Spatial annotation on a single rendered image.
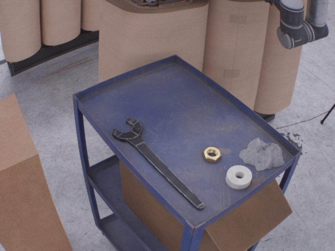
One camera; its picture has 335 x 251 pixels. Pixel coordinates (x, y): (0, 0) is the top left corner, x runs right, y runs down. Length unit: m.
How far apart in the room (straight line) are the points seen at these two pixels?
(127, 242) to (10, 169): 0.89
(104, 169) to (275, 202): 0.73
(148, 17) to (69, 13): 1.70
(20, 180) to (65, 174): 1.16
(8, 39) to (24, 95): 0.56
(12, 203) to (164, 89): 0.69
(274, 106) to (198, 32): 0.97
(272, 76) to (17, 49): 2.02
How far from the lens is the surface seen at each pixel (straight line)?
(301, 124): 2.77
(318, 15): 1.51
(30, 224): 1.26
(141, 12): 1.43
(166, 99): 1.25
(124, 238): 1.76
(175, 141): 1.11
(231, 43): 1.76
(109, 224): 1.81
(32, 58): 3.29
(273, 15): 2.03
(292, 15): 1.40
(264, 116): 2.61
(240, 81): 1.93
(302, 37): 1.52
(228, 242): 1.01
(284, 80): 2.29
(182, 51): 1.55
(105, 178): 1.49
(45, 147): 2.41
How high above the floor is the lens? 1.63
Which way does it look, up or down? 42 degrees down
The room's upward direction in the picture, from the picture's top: 5 degrees clockwise
